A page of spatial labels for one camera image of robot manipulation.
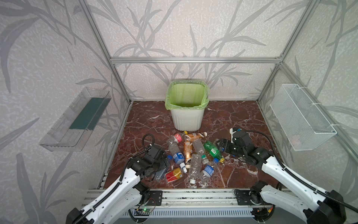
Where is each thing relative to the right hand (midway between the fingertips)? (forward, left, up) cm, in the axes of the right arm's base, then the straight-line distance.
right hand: (220, 140), depth 81 cm
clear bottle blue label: (-6, +25, -8) cm, 27 cm away
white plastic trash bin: (+13, +19, +3) cm, 23 cm away
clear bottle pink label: (+6, +26, -9) cm, 28 cm away
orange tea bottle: (+7, +17, -8) cm, 20 cm away
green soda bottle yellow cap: (-3, +3, -8) cm, 10 cm away
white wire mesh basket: (-4, -35, +20) cm, 40 cm away
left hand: (-9, +32, -7) cm, 34 cm away
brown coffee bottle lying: (-3, +19, -10) cm, 22 cm away
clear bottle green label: (+2, +12, -11) cm, 17 cm away
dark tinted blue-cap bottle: (-16, +34, -7) cm, 38 cm away
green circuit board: (-33, +40, -13) cm, 53 cm away
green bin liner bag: (+34, +24, +4) cm, 42 cm away
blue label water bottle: (-14, +7, -9) cm, 18 cm away
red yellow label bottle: (-17, +27, -8) cm, 33 cm away
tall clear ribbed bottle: (-12, +15, -13) cm, 23 cm away
